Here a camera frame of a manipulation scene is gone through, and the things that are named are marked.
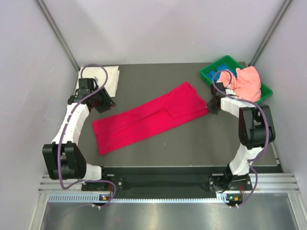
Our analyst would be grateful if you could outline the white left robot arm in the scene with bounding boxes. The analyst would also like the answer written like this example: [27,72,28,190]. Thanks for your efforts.
[42,78,115,190]

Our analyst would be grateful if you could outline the folded white t-shirt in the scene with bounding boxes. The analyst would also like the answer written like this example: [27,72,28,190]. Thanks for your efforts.
[83,66,120,98]

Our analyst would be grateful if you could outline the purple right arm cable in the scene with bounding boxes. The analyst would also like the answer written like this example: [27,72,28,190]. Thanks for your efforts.
[211,69,269,208]

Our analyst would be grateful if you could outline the green plastic bin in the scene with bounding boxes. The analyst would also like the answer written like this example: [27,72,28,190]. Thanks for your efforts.
[200,55,273,104]

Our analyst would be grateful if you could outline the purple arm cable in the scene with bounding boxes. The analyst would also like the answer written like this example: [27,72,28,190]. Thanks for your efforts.
[211,69,269,208]
[57,64,117,208]

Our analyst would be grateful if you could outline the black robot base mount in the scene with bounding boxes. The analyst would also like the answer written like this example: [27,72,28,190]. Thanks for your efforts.
[81,174,251,199]

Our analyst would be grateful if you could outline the blue t-shirt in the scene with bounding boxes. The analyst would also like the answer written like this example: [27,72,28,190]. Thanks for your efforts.
[206,63,237,82]

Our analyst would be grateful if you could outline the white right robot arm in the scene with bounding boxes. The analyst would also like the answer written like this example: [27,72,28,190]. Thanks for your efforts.
[207,82,276,193]

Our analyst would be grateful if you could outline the red t-shirt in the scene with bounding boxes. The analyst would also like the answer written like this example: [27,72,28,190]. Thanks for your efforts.
[92,82,209,155]

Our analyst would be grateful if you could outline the salmon pink t-shirt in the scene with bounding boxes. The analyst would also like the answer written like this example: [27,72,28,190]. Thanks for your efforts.
[218,66,261,103]

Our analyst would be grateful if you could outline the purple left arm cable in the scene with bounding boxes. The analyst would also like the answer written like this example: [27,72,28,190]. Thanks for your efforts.
[57,64,117,208]

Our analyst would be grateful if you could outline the aluminium frame rail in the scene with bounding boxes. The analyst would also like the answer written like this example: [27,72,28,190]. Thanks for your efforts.
[38,173,299,193]

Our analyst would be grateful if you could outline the grey slotted cable duct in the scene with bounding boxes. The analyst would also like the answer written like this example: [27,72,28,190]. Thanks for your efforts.
[47,193,243,204]

